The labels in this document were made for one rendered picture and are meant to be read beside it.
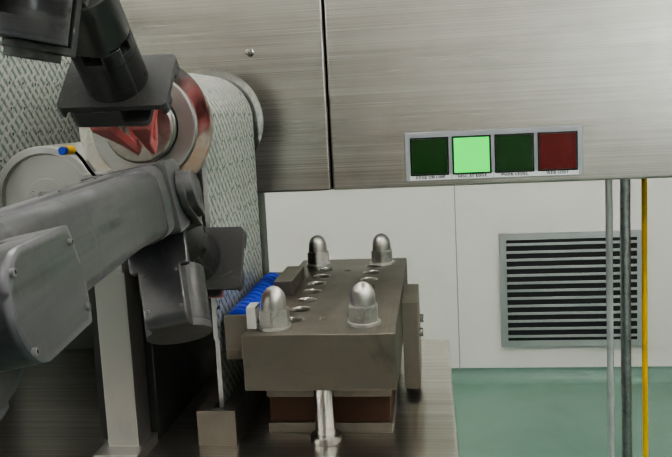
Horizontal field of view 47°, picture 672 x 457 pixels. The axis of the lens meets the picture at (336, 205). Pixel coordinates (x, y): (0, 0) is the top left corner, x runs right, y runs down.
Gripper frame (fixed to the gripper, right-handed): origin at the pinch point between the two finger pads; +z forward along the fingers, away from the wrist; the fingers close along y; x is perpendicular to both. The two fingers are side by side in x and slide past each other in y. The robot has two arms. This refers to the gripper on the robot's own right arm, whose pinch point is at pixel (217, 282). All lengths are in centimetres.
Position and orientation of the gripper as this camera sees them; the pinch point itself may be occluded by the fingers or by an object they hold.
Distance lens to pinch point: 87.4
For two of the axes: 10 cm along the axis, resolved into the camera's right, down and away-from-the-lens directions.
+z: 1.3, 3.6, 9.2
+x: 0.1, -9.3, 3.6
